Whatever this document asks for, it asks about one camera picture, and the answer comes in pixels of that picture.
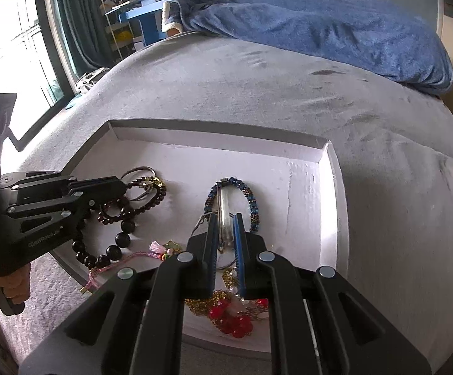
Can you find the blue bead bracelet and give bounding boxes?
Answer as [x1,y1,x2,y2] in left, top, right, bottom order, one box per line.
[205,177,262,233]

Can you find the blue wooden desk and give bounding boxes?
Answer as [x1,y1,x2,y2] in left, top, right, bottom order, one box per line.
[117,0,212,53]

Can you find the silver bangle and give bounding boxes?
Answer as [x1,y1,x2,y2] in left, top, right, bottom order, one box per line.
[197,191,243,271]

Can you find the large black bead bracelet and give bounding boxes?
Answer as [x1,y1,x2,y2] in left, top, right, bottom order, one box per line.
[72,197,138,271]

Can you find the blue fleece blanket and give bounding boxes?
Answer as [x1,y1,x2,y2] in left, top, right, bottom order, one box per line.
[162,0,453,96]

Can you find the person's left hand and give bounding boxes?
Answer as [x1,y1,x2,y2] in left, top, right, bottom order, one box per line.
[0,260,32,306]

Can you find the grey shallow cardboard tray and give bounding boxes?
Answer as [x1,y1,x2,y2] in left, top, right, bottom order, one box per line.
[50,118,350,362]

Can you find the grey plush bed blanket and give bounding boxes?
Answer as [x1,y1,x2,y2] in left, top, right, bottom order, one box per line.
[0,33,453,375]

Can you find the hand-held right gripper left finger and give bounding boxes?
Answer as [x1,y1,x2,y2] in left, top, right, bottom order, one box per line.
[17,213,221,375]

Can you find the pink braided tassel bracelet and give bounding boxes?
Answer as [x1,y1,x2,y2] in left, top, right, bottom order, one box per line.
[79,240,183,296]

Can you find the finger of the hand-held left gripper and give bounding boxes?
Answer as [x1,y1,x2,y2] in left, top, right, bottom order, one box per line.
[0,171,126,193]
[7,183,129,239]

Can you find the white wire rack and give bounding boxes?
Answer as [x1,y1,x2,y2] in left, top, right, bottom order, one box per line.
[97,0,142,64]

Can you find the red bead gold necklace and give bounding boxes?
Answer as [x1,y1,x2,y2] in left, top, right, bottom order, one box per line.
[185,269,271,339]

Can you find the bright window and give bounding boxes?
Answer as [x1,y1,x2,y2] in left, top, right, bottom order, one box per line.
[0,0,75,153]

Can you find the thin metal ring bangle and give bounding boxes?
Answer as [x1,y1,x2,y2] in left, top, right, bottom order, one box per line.
[123,167,158,203]

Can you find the dark red small-bead bracelet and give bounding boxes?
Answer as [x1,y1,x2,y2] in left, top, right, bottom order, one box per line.
[99,177,168,223]

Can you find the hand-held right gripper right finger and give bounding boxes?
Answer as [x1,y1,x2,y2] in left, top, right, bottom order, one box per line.
[232,213,432,375]

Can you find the dark teal curtain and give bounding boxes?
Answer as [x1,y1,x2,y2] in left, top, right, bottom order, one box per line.
[54,0,112,76]

